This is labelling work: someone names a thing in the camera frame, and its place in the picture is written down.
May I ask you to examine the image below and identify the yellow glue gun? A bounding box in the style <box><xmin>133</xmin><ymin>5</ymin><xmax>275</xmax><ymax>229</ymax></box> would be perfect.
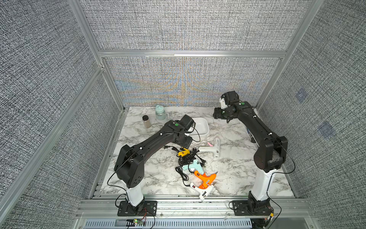
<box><xmin>177</xmin><ymin>148</ymin><xmax>190</xmax><ymax>157</ymax></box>

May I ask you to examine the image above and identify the mint green glue gun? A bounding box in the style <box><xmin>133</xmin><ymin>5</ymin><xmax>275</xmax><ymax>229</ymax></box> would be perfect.
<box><xmin>182</xmin><ymin>159</ymin><xmax>205</xmax><ymax>175</ymax></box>

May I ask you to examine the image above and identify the orange glue gun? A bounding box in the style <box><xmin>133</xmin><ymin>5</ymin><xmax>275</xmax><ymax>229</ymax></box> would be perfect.
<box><xmin>194</xmin><ymin>170</ymin><xmax>217</xmax><ymax>189</ymax></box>

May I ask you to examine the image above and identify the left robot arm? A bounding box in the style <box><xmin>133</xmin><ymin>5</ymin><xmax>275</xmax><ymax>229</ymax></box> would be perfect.
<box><xmin>113</xmin><ymin>115</ymin><xmax>194</xmax><ymax>210</ymax></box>

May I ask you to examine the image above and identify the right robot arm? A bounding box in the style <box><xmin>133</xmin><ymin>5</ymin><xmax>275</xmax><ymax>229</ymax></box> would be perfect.
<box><xmin>213</xmin><ymin>98</ymin><xmax>288</xmax><ymax>214</ymax></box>

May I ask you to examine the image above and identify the white storage box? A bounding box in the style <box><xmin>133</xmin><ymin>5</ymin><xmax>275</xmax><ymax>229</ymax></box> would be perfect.
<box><xmin>188</xmin><ymin>117</ymin><xmax>209</xmax><ymax>138</ymax></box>

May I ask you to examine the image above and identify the large white pink glue gun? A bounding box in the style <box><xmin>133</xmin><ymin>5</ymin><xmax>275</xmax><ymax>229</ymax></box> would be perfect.
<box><xmin>198</xmin><ymin>138</ymin><xmax>221</xmax><ymax>158</ymax></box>

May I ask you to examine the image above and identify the mint green lidded jar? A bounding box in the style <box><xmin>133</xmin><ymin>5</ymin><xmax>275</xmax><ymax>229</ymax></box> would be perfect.
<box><xmin>155</xmin><ymin>105</ymin><xmax>167</xmax><ymax>121</ymax></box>

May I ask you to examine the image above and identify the brown spice jar black lid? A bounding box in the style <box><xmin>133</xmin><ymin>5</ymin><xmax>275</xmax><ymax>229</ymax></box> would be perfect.
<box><xmin>142</xmin><ymin>115</ymin><xmax>152</xmax><ymax>128</ymax></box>

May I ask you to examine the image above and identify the black power cord bundle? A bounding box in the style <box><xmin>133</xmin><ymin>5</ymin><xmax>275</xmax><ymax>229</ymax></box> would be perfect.
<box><xmin>164</xmin><ymin>145</ymin><xmax>207</xmax><ymax>187</ymax></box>

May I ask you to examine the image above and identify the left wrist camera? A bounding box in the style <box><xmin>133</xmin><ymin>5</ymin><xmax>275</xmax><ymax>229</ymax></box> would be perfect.
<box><xmin>179</xmin><ymin>114</ymin><xmax>195</xmax><ymax>133</ymax></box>

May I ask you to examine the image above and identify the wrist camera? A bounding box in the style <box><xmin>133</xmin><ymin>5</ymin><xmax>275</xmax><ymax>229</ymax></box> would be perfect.
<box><xmin>220</xmin><ymin>91</ymin><xmax>239</xmax><ymax>109</ymax></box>
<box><xmin>179</xmin><ymin>114</ymin><xmax>195</xmax><ymax>133</ymax></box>

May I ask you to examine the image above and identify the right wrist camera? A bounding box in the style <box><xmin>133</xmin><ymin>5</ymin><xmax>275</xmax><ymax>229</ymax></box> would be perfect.
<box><xmin>220</xmin><ymin>91</ymin><xmax>239</xmax><ymax>109</ymax></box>

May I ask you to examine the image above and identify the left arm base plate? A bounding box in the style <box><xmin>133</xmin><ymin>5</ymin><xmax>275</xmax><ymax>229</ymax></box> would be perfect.
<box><xmin>117</xmin><ymin>200</ymin><xmax>158</xmax><ymax>217</ymax></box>

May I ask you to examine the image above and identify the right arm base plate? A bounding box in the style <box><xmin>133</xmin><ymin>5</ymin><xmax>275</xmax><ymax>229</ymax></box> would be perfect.
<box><xmin>232</xmin><ymin>199</ymin><xmax>274</xmax><ymax>217</ymax></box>

